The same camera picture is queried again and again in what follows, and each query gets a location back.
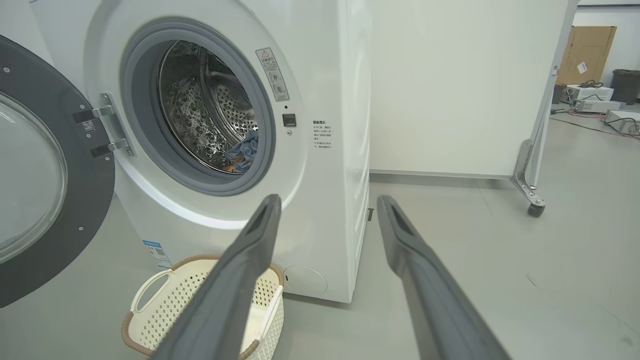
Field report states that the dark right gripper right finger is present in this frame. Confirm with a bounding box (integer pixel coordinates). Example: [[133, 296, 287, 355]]
[[376, 194, 511, 360]]

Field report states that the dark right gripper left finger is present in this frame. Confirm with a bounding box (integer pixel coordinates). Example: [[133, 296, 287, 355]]
[[150, 194, 283, 360]]

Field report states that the blue cartoon print garment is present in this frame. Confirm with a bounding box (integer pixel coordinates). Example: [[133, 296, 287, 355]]
[[223, 130, 260, 174]]

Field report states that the round black glass washer door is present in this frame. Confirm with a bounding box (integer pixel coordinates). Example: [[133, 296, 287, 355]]
[[0, 33, 136, 309]]

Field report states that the cream perforated basket brown rim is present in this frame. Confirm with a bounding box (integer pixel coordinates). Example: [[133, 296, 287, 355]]
[[120, 254, 285, 360]]

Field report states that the white front-load washing machine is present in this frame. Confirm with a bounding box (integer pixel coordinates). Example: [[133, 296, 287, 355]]
[[29, 0, 372, 305]]

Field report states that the blue energy label sticker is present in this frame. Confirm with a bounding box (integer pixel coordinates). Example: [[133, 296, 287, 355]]
[[142, 239, 174, 270]]

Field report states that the metal leg with caster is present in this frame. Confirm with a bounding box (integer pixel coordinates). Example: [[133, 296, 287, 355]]
[[510, 64, 559, 218]]

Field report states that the grey warning sticker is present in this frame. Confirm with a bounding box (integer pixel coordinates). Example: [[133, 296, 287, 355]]
[[255, 47, 291, 103]]

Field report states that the white partition board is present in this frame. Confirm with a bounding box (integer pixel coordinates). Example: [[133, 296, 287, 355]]
[[368, 0, 581, 180]]

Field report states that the flat grey electronic unit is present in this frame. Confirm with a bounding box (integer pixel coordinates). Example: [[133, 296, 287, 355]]
[[572, 98, 626, 114]]

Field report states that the white vented electronic box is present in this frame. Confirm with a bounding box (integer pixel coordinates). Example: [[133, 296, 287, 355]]
[[565, 83, 615, 103]]

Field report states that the dark grey trash bin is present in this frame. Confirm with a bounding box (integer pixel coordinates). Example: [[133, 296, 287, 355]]
[[610, 68, 640, 106]]

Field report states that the brown cardboard box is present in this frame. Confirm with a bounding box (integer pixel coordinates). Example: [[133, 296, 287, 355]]
[[556, 25, 618, 86]]

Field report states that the black floor cable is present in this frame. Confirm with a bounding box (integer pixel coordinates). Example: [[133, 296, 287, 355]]
[[549, 109, 640, 141]]

